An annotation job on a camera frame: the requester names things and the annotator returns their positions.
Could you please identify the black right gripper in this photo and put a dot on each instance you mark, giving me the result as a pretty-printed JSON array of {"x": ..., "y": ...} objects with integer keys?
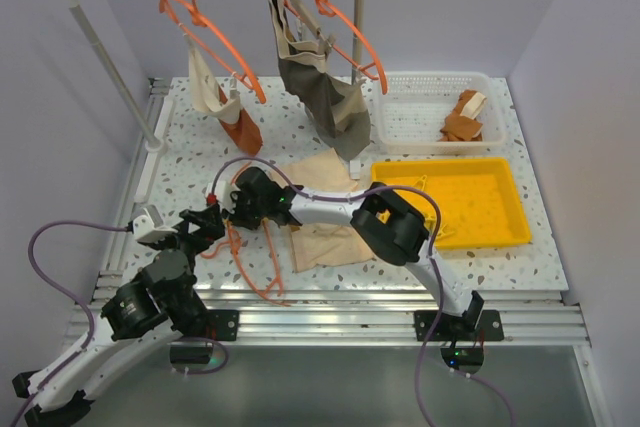
[{"x": 238, "y": 198}]

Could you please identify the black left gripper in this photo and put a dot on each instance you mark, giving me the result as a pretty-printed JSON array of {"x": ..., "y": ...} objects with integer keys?
[{"x": 210, "y": 225}]

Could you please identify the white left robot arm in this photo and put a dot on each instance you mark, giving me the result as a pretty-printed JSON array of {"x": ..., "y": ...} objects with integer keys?
[{"x": 157, "y": 306}]

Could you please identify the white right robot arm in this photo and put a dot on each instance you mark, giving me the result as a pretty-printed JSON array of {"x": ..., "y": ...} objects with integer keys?
[{"x": 394, "y": 230}]

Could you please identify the orange hanging underwear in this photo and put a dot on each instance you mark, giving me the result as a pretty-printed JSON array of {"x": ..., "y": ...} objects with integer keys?
[{"x": 238, "y": 124}]

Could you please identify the grey hanging underwear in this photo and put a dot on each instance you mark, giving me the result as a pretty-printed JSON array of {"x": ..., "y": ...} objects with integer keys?
[{"x": 336, "y": 108}]

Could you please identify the beige hanging underwear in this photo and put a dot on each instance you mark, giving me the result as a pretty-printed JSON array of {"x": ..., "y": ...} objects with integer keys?
[{"x": 206, "y": 93}]

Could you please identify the wooden clip hanger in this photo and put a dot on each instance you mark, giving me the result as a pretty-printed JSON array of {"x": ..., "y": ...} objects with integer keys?
[{"x": 306, "y": 23}]

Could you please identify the orange hanger with clothes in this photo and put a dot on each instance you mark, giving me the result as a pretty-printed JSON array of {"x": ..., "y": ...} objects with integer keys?
[{"x": 197, "y": 27}]

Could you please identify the brown and cream underwear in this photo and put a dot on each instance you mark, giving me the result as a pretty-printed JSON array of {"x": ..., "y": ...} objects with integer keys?
[{"x": 461, "y": 125}]

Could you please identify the white plastic basket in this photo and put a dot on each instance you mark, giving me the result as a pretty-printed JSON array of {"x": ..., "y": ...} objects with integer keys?
[{"x": 410, "y": 115}]

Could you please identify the yellow plastic tray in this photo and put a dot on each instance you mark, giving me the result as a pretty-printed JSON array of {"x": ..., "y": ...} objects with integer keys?
[{"x": 478, "y": 199}]

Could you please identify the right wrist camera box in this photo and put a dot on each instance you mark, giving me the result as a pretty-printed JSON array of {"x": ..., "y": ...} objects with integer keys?
[{"x": 223, "y": 193}]

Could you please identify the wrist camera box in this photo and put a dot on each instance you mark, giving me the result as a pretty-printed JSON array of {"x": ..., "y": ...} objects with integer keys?
[
  {"x": 223, "y": 193},
  {"x": 148, "y": 226}
]

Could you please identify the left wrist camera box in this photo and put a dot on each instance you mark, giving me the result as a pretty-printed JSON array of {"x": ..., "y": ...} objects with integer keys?
[{"x": 148, "y": 226}]

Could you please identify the aluminium rail frame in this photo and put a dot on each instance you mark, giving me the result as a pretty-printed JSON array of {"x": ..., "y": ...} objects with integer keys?
[{"x": 372, "y": 302}]

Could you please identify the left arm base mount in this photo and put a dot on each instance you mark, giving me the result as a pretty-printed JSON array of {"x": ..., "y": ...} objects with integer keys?
[{"x": 203, "y": 349}]

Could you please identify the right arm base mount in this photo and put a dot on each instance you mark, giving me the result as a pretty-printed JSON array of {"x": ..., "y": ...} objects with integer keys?
[{"x": 463, "y": 339}]

